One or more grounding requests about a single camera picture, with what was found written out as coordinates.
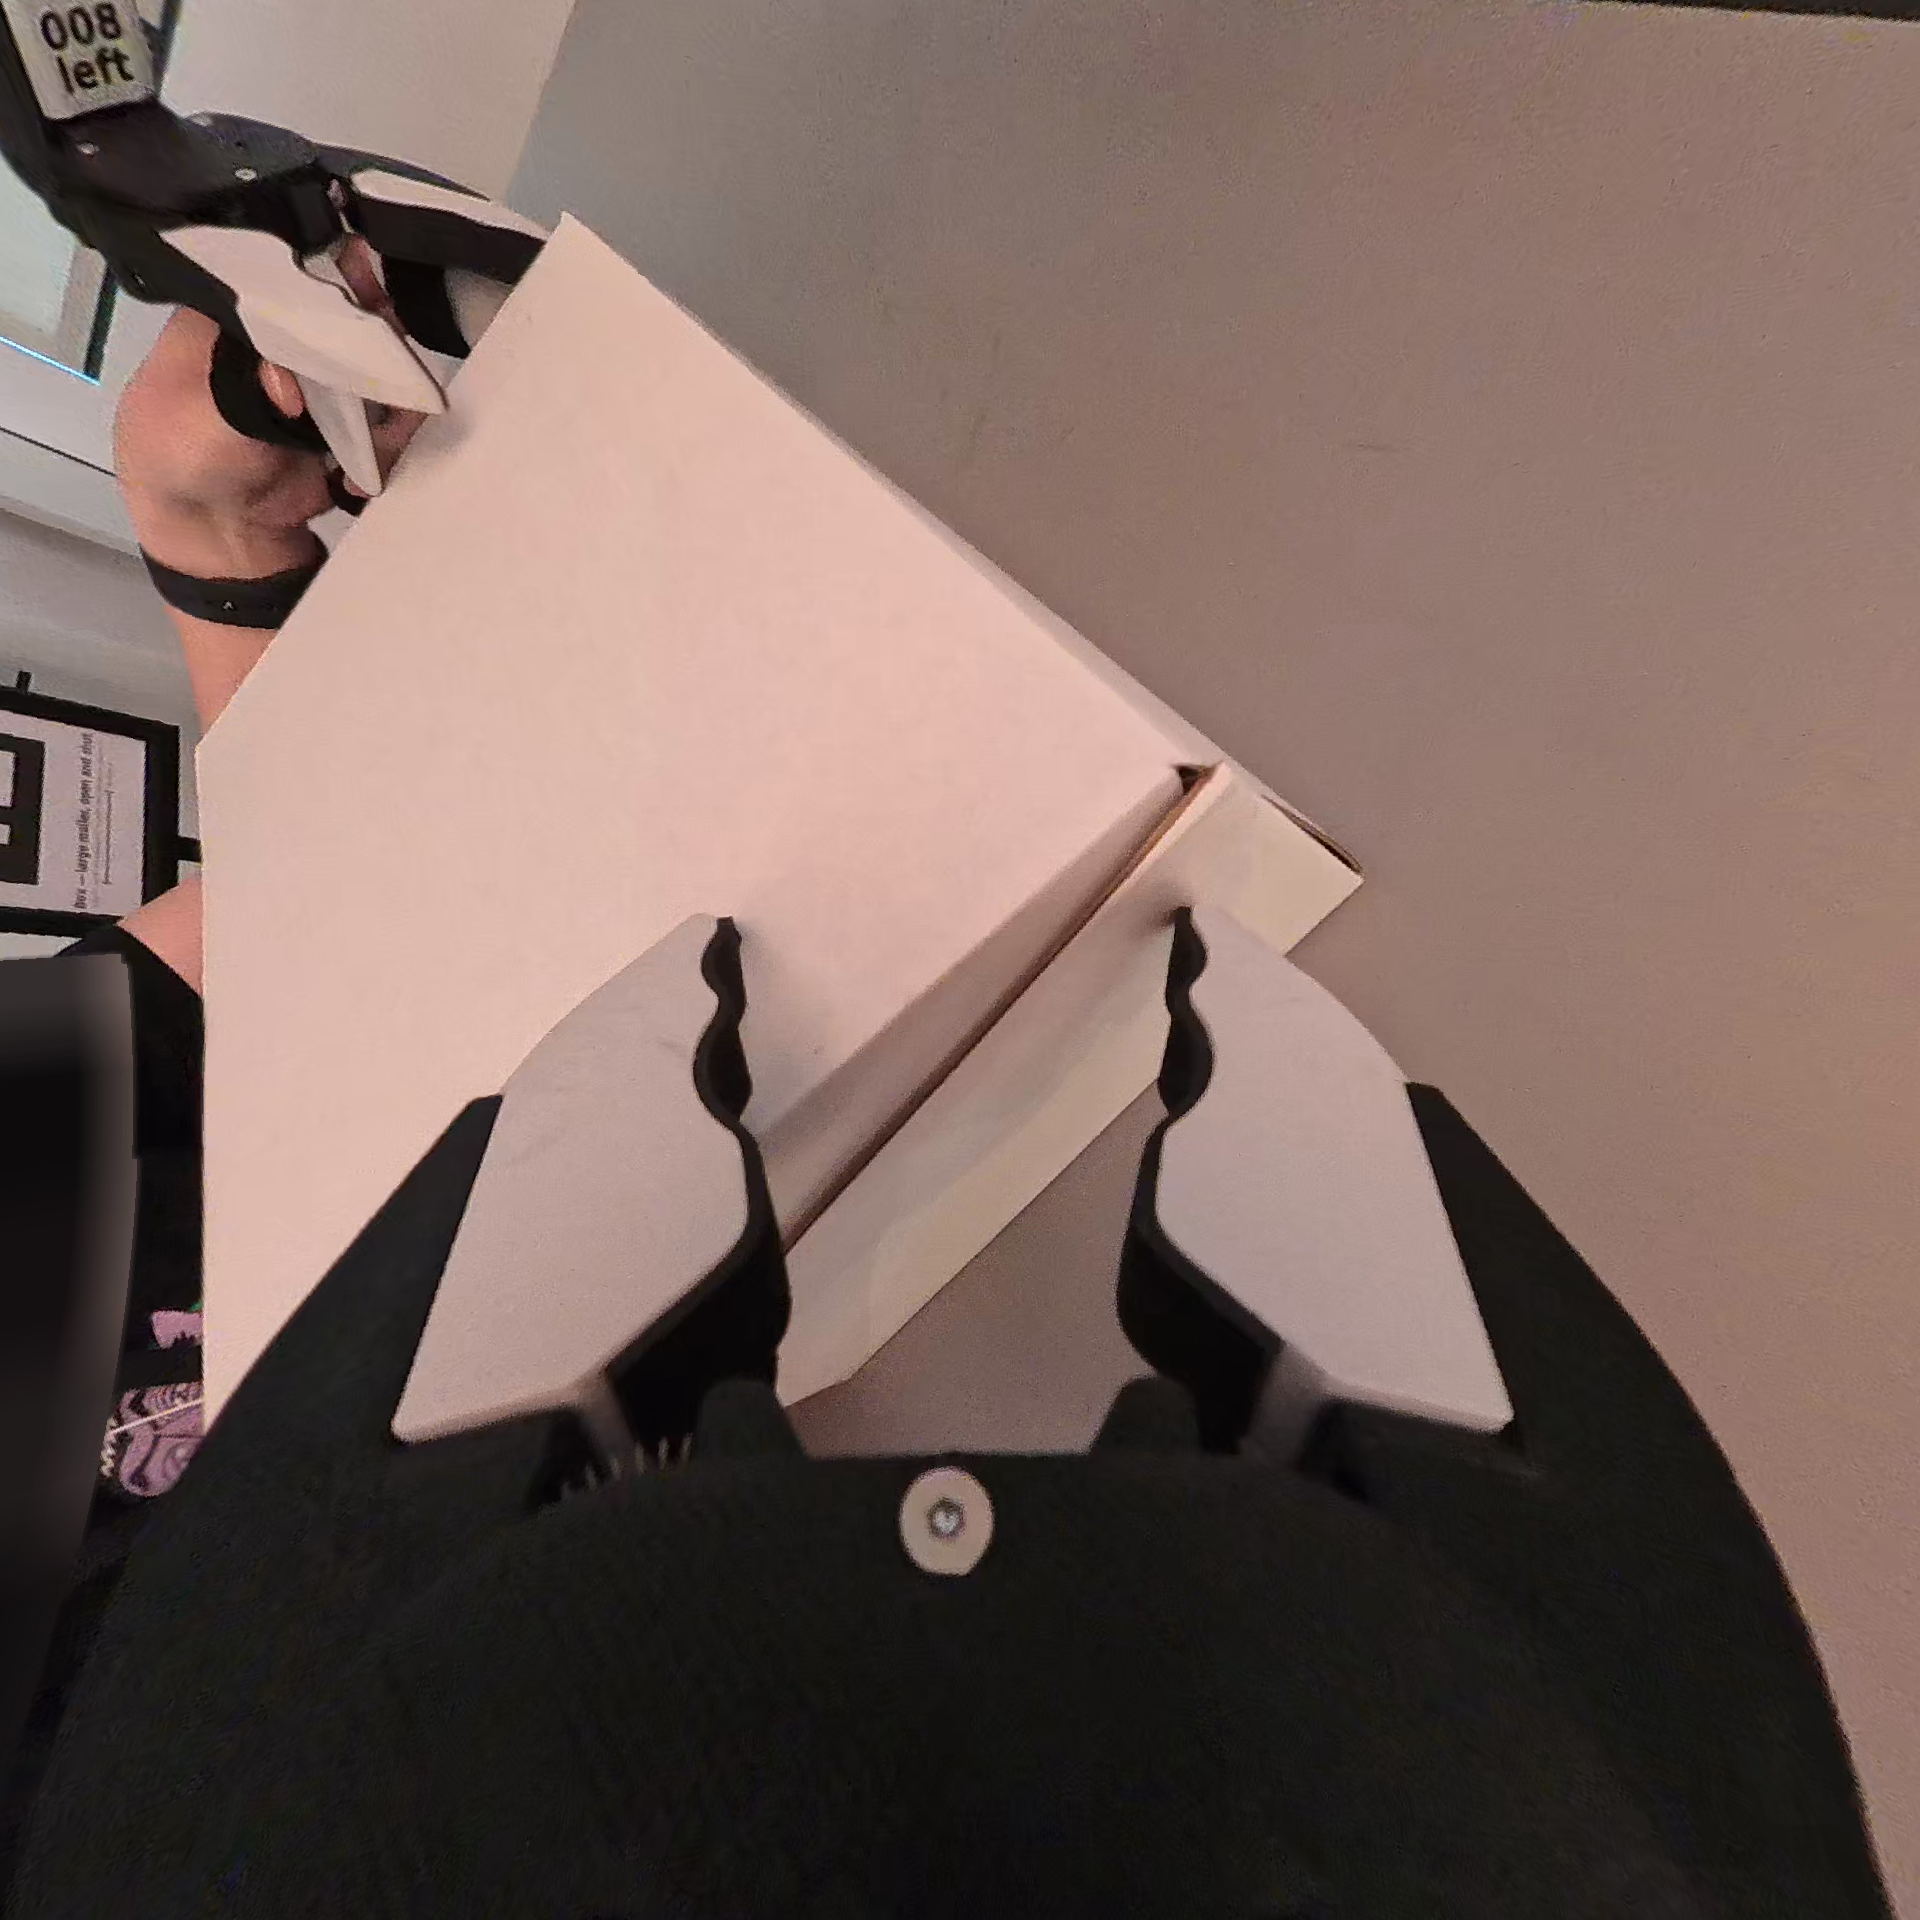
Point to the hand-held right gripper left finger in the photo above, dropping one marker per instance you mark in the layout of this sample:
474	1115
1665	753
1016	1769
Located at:
600	1200

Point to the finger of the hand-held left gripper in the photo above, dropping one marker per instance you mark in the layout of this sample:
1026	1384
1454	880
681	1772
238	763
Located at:
450	225
299	315

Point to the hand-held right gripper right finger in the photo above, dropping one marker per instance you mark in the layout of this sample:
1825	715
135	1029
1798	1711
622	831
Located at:
1320	1200

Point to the white cardboard mailer box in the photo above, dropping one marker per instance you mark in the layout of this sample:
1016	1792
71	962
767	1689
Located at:
675	674

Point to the person's left hand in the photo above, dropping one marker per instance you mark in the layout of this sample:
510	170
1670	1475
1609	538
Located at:
194	495

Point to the window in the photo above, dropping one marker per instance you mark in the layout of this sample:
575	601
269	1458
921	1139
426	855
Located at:
43	346

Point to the black wristband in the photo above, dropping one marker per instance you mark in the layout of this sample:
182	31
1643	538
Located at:
225	599

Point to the black printed shirt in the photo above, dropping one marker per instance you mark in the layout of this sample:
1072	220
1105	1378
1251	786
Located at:
158	1200

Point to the black framed sign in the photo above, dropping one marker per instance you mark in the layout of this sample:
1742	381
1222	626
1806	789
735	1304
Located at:
105	809

